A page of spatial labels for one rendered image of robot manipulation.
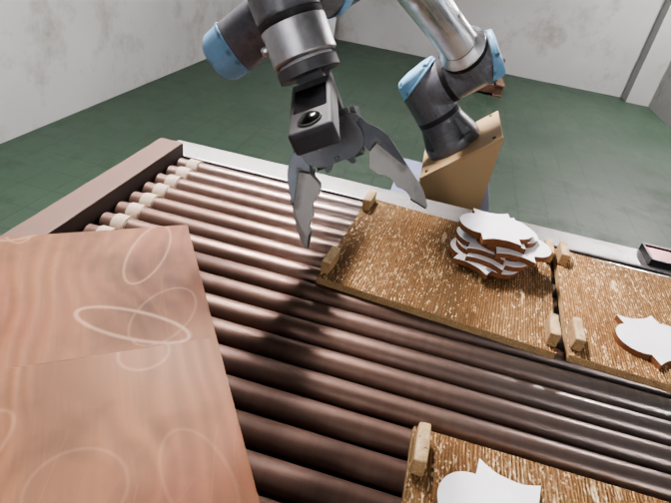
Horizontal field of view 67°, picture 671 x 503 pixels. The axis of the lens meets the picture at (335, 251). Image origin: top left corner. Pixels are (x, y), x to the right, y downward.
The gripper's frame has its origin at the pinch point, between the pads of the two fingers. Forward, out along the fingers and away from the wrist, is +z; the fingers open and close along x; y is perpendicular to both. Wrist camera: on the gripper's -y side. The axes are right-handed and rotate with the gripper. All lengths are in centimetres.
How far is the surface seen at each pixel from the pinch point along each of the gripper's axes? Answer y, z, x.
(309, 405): 0.3, 19.9, 15.1
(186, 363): -11.1, 5.2, 21.4
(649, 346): 24, 38, -34
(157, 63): 404, -129, 187
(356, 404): 3.5, 23.3, 9.9
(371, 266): 31.4, 12.9, 5.8
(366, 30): 721, -134, 6
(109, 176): 40, -20, 52
